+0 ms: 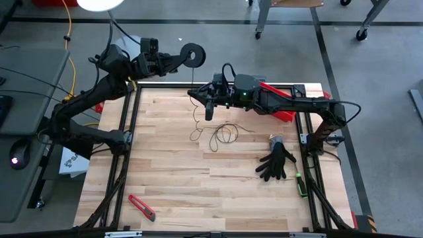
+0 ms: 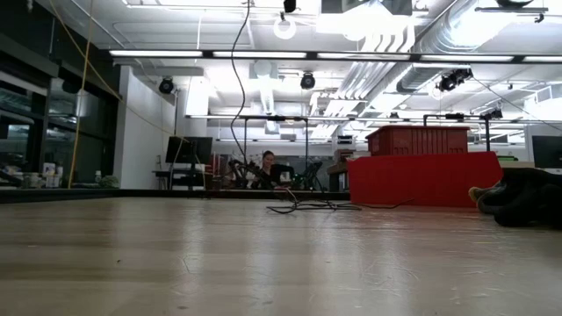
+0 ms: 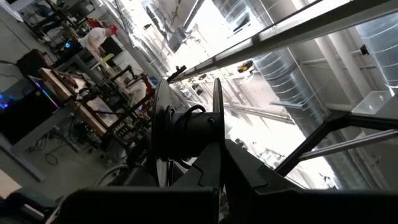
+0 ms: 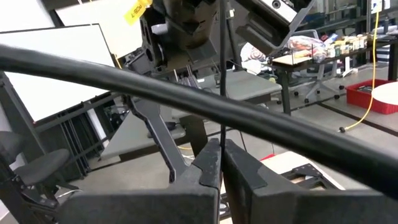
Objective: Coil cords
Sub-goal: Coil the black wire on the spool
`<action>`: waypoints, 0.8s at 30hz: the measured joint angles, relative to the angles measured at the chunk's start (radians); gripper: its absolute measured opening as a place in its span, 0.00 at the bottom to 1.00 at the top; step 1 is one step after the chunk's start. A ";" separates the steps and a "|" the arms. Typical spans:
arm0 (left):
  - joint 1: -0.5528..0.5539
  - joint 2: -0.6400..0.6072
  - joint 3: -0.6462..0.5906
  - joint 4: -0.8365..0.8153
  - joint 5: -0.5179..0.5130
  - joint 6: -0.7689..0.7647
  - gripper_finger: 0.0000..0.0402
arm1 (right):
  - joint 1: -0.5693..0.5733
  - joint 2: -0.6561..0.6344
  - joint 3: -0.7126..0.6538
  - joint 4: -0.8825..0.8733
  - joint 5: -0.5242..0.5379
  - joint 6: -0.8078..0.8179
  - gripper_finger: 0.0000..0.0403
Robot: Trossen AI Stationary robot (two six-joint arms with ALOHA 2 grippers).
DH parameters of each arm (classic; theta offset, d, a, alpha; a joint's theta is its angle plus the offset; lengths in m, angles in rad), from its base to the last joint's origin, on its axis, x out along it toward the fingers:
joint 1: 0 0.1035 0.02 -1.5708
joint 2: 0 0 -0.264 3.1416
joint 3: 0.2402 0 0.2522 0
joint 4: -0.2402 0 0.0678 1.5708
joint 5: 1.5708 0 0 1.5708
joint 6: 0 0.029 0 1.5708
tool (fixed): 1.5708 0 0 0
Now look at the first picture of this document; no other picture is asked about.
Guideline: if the red floor object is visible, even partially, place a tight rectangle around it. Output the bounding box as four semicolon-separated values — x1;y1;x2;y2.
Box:
32;0;79;7

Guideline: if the red plastic bin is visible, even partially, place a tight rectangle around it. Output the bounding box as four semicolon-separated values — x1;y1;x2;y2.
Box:
259;81;297;124

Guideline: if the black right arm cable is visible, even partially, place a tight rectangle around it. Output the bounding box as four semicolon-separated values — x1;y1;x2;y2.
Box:
333;100;362;133

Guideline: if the black computer mouse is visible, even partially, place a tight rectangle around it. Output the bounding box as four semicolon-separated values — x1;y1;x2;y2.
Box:
8;138;32;171

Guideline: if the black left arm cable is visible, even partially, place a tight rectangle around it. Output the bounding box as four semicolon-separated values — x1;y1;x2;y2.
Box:
87;18;143;67

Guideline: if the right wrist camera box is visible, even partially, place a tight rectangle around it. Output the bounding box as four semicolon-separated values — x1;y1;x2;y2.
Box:
211;72;233;90

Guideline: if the black plastic cord spool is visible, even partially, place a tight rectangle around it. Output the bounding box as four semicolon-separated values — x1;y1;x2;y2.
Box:
180;42;207;69

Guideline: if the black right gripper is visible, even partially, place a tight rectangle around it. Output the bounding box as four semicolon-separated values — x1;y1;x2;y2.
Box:
187;87;235;122

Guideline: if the grey floor bar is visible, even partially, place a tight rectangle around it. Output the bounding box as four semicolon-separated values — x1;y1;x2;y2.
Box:
408;88;423;125

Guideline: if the white round floor lamp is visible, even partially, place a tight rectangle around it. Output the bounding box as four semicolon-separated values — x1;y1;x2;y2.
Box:
76;0;149;63

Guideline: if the yellow cable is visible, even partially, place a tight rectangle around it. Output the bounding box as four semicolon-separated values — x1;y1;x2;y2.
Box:
61;0;77;102

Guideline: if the grey desk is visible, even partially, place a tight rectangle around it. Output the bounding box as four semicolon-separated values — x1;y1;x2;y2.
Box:
0;48;71;223

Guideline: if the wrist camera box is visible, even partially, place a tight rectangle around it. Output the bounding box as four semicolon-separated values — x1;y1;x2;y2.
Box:
139;36;160;56
211;72;233;90

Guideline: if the white printed box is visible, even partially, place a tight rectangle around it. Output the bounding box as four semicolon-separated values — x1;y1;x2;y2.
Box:
58;147;91;179

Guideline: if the green-handled screwdriver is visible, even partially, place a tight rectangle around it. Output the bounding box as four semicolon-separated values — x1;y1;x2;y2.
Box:
294;163;309;200

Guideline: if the black work glove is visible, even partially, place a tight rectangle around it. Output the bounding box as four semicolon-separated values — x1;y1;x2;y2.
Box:
254;134;297;182

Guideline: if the red utility knife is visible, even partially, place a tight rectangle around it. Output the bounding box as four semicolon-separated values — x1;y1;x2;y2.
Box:
128;194;157;223

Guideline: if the silver frame bracket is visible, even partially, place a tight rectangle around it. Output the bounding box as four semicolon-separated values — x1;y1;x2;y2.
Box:
104;231;143;238
289;232;327;238

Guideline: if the thin dark cord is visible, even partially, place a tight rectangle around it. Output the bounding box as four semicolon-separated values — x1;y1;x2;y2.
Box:
188;65;255;153

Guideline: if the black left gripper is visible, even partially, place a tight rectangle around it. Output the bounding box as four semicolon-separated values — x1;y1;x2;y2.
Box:
134;52;191;79

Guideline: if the grey cart with wooden shelf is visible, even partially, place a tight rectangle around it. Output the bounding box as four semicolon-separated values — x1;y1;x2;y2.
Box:
247;0;352;41

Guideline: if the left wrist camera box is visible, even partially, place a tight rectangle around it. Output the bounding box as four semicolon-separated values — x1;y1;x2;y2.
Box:
139;36;160;56

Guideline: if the black aluminium table frame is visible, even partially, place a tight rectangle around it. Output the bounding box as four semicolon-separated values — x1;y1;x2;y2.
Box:
0;81;423;238

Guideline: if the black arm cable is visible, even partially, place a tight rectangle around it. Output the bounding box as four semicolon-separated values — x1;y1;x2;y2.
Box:
87;18;143;67
333;100;362;133

